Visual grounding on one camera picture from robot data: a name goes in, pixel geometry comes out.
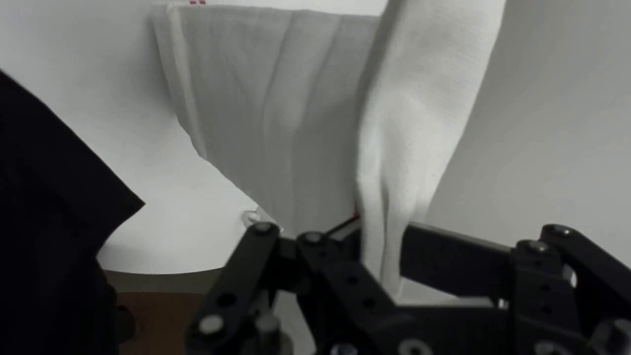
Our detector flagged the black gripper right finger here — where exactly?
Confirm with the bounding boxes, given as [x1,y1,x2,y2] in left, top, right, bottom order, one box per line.
[400,222,631,355]

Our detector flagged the white towel with red stripes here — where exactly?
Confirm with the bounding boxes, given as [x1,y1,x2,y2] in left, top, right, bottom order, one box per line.
[149,0,506,293]

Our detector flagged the round white table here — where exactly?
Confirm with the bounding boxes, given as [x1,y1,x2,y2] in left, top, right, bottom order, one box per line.
[0,0,628,274]

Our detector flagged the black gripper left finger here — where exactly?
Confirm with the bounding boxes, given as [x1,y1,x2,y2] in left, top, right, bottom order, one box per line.
[183,221,394,355]

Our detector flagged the black jacket on chair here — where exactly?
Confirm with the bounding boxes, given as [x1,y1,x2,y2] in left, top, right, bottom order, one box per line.
[0,73,143,355]

